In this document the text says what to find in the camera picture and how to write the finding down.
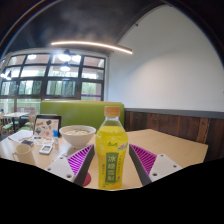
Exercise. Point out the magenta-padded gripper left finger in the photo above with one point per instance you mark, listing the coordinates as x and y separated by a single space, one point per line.
61 166

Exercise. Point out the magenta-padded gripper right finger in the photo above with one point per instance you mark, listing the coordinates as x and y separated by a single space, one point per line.
163 165

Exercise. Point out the yellow drink bottle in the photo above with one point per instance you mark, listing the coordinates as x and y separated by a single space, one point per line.
111 150

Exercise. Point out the small blue-capped bottle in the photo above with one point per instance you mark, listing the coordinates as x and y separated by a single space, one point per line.
56 138

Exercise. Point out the white bowl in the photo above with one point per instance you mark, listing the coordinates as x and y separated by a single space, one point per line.
77 136

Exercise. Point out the small dark phone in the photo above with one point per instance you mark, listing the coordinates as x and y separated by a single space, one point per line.
27 143

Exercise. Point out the black-framed tablet with stickers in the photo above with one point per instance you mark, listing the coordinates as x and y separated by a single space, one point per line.
46 126

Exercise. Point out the green booth bench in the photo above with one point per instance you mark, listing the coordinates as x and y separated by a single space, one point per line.
80 113

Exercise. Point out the wooden green-seat chairs group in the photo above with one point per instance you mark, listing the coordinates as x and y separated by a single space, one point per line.
8 126

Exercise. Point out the light wooden dining table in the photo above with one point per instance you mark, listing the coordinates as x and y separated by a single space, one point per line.
15 115

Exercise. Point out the long linear ceiling light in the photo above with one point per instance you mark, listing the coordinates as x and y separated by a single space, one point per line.
90 44

